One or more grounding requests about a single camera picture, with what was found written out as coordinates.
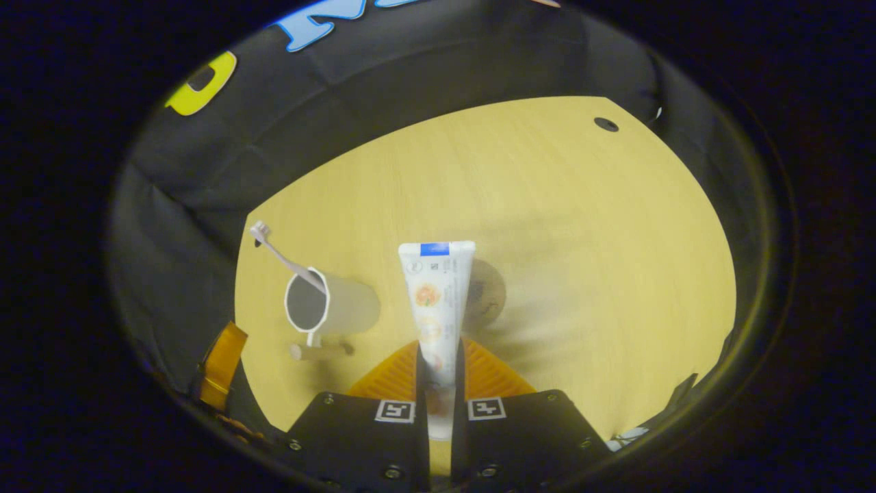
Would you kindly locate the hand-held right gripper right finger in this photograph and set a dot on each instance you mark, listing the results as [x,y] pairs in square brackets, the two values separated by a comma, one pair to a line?
[458,438]

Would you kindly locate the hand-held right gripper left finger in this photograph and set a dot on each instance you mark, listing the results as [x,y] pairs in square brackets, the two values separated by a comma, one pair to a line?
[423,438]

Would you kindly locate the white toothpaste tube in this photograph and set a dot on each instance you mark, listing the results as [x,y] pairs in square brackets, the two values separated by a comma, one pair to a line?
[438,301]

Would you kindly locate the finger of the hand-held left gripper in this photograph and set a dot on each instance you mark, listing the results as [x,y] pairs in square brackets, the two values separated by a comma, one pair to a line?
[222,363]

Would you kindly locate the white cup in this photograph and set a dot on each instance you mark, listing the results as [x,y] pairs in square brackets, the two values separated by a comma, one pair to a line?
[349,305]

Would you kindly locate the round cork coaster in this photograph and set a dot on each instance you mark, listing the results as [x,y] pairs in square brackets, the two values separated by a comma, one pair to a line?
[489,294]

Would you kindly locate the pale pink toothbrush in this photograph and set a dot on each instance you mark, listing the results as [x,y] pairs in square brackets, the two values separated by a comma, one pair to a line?
[280,257]

